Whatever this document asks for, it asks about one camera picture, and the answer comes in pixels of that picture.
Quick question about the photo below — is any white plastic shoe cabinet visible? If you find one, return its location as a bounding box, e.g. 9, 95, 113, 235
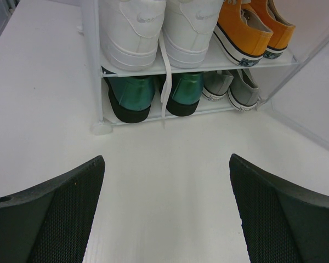
76, 0, 329, 136

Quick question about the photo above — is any green loafer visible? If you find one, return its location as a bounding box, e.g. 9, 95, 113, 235
166, 72, 204, 117
104, 76, 156, 124

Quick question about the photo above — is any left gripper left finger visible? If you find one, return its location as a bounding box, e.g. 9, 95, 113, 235
0, 156, 105, 262

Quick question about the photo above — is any white sneaker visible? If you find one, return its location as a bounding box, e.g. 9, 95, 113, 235
159, 1, 223, 118
99, 1, 166, 71

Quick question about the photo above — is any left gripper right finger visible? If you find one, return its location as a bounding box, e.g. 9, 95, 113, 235
229, 154, 329, 262

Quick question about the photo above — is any orange canvas sneaker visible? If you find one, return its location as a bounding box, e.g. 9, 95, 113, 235
214, 1, 273, 67
250, 0, 296, 59

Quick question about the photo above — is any grey canvas sneaker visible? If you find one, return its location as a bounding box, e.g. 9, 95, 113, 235
202, 70, 234, 102
227, 68, 259, 112

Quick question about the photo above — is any translucent cabinet door panel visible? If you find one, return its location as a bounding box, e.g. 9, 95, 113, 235
259, 0, 329, 156

